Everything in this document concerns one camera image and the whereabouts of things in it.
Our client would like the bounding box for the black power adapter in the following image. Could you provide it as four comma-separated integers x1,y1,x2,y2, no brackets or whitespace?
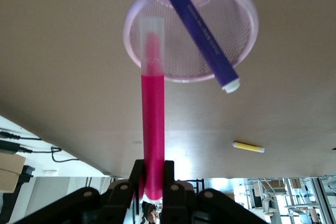
0,140,20,156

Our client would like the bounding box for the purple marker pen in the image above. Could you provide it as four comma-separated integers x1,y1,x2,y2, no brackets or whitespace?
165,0,241,94

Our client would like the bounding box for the large cardboard box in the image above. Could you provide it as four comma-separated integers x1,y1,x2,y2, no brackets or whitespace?
0,169,21,194

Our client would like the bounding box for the brown table mat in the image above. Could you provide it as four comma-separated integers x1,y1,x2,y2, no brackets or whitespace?
0,0,336,180

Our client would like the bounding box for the yellow highlighter pen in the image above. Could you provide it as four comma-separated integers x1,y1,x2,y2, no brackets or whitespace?
232,141,266,154

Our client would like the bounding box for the metal storage shelf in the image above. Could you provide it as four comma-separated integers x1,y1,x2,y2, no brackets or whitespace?
246,176,336,224

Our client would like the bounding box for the black adapter power cable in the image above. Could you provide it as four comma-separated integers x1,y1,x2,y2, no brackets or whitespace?
0,129,42,141
15,146,80,163

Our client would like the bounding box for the black furniture piece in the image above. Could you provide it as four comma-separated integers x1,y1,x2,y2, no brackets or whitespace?
17,164,36,191

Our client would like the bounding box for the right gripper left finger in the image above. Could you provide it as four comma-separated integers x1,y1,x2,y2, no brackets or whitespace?
100,159,145,224

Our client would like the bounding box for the pink mesh pen holder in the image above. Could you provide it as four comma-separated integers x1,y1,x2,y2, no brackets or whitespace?
122,0,260,83

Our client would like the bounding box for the small cardboard box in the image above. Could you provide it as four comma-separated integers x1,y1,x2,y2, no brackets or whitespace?
0,153,26,175

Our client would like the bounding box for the pink highlighter pen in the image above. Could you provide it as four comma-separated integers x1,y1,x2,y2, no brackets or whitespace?
139,17,167,202

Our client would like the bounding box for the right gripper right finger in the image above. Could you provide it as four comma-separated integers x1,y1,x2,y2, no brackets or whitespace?
162,160,198,224

